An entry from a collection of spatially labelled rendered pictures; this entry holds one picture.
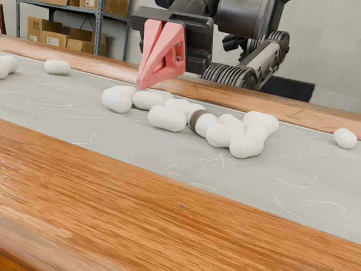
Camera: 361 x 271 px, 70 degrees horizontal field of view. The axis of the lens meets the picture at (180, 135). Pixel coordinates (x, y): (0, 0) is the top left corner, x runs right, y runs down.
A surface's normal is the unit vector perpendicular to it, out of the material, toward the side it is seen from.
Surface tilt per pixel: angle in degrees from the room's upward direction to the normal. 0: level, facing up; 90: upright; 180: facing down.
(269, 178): 0
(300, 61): 91
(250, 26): 121
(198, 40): 128
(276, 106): 45
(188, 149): 0
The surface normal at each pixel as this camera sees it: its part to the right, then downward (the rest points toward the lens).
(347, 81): -0.44, 0.22
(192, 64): -0.39, 0.76
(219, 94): -0.11, -0.49
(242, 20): -0.37, 0.53
